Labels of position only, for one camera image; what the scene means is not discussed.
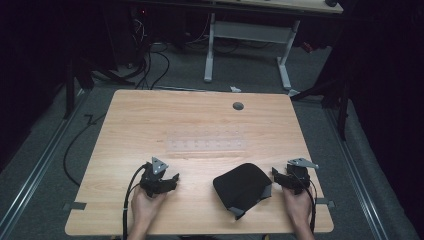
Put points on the white-framed desk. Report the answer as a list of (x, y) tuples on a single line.
[(250, 31)]

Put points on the small red object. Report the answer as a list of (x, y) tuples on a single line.
[(307, 47)]

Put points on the white paper scrap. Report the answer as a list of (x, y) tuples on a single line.
[(235, 89)]

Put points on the black metal stand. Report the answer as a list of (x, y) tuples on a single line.
[(336, 96), (71, 86)]

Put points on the grey tape piece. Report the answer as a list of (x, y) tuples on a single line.
[(75, 206), (325, 202)]

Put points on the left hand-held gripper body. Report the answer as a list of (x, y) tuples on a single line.
[(151, 180)]

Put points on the black cloth with grey tabs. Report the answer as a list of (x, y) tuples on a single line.
[(241, 188)]

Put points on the person's right hand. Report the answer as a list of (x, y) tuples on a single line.
[(298, 208)]

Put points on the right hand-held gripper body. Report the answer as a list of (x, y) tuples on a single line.
[(296, 176)]

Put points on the clear plastic strip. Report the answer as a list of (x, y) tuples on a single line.
[(206, 144)]

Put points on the person's left hand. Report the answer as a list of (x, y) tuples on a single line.
[(145, 206)]

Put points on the black computer mouse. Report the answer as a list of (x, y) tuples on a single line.
[(331, 2)]

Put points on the metal floor rail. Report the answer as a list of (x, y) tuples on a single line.
[(356, 173), (36, 170)]

